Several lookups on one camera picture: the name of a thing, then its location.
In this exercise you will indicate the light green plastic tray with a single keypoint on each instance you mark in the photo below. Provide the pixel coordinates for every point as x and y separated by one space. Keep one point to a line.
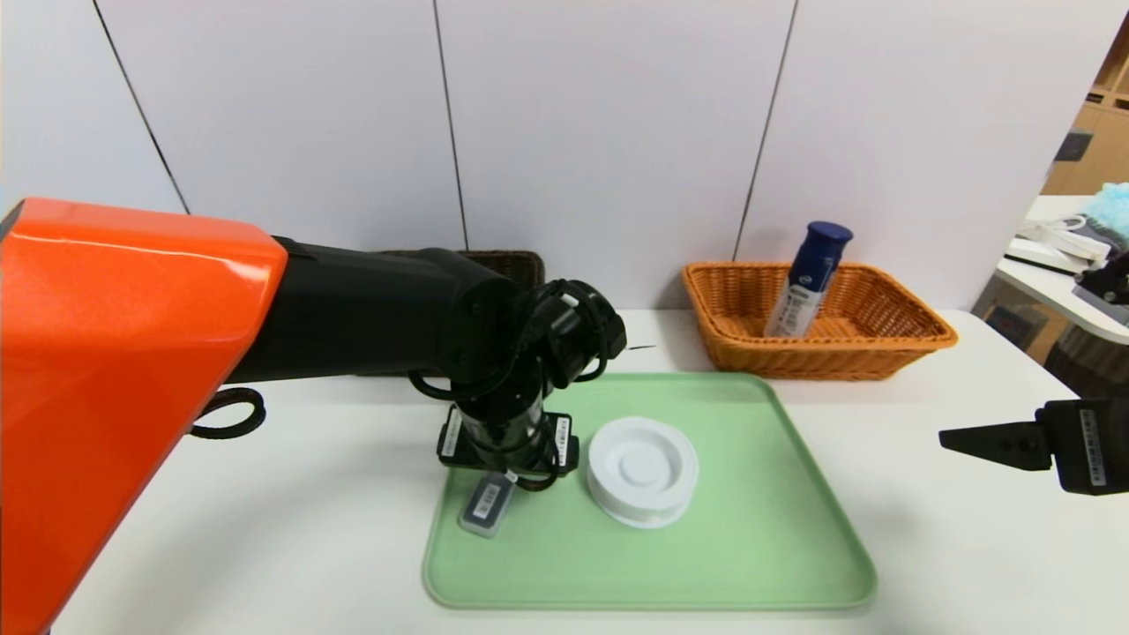
750 547

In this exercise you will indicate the white round plastic spool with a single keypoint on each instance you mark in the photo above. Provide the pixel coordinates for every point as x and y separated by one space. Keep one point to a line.
644 472

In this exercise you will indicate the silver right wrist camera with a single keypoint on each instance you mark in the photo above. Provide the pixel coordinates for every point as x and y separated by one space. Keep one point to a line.
1113 295

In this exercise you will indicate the white power strip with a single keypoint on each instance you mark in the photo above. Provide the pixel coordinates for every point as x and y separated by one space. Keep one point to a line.
1050 245

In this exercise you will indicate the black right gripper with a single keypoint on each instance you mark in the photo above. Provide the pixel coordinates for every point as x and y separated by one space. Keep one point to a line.
1087 445

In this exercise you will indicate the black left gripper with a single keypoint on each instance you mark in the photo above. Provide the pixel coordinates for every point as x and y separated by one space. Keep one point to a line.
562 443

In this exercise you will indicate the white side table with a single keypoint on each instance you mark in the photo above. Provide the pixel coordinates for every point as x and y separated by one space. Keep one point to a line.
1041 287

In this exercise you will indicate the dark brown storage bin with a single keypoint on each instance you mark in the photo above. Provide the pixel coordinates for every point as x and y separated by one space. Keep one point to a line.
1085 366

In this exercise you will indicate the wooden shelf unit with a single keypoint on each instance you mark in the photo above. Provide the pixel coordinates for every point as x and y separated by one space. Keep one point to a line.
1102 132

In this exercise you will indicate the grey pencil lead case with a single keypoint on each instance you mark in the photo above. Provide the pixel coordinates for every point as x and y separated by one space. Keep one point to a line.
485 507

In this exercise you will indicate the blue white bottle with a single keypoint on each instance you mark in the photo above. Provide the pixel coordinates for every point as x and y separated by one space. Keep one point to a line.
807 282

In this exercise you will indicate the dark brown wicker basket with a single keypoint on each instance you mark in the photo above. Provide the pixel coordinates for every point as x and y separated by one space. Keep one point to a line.
522 269

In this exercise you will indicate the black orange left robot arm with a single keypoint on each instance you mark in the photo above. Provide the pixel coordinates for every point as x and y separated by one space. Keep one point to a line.
176 353

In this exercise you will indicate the light blue cloth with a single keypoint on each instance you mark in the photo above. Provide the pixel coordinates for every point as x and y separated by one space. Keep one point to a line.
1110 207

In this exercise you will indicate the orange wicker basket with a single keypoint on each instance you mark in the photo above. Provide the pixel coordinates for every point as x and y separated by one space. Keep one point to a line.
838 362

